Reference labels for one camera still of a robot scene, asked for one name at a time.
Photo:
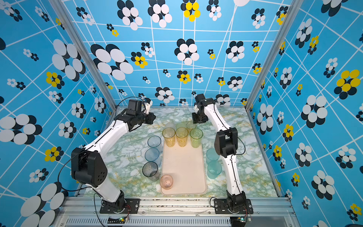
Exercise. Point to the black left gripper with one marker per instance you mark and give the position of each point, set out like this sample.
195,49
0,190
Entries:
151,120

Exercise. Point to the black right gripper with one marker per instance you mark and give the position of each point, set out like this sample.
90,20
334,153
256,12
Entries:
195,121

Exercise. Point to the green clear glass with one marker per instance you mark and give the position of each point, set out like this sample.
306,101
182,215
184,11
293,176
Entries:
196,137

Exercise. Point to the teal clear glass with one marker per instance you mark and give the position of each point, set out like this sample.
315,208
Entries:
155,142

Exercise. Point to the yellow glass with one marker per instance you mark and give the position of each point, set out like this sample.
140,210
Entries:
169,136
182,136

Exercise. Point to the blue clear glass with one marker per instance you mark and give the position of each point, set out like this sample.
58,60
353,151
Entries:
153,155

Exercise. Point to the frosted pink glass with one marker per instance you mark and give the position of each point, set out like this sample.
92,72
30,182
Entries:
166,182

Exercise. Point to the olive clear small glass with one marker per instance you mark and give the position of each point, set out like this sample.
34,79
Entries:
190,125

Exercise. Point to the frosted light green glass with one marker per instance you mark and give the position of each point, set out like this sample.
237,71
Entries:
181,125

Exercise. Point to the frosted white glass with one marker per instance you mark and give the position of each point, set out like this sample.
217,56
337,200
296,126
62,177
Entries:
170,125

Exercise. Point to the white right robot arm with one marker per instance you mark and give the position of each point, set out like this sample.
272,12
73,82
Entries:
226,145

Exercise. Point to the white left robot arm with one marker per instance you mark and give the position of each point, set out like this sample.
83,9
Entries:
88,166

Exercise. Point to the beige rectangular tray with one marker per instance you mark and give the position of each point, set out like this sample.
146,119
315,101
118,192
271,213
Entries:
186,167

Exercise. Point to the teal glass right upper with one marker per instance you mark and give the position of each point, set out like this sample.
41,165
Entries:
211,155

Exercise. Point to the dark grey clear glass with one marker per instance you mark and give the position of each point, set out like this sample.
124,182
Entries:
150,171

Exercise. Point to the teal glass right lower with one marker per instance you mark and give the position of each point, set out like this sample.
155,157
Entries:
214,169

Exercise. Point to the green circuit board left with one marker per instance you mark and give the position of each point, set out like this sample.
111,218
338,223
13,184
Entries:
117,220

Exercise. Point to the green circuit board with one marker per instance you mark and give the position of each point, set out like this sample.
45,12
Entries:
238,221
117,220

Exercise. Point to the green circuit board right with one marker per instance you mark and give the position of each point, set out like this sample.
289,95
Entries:
238,221

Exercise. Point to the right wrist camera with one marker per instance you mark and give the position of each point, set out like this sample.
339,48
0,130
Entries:
201,102

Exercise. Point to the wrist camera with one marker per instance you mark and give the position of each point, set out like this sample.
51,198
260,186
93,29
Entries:
201,102
140,106

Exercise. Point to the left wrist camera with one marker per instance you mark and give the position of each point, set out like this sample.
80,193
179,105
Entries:
140,106

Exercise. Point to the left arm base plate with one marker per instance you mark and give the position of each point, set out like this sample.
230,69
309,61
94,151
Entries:
127,206

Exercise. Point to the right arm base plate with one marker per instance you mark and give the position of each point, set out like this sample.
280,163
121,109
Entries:
221,207

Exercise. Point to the aluminium corner post left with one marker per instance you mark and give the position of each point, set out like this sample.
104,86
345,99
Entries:
74,35

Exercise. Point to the aluminium corner post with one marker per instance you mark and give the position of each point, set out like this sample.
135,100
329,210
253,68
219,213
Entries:
74,35
292,13

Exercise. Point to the aluminium front rail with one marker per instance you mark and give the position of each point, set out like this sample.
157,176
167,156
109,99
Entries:
268,212

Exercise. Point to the aluminium corner post right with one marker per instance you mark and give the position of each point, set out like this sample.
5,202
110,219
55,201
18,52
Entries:
292,13

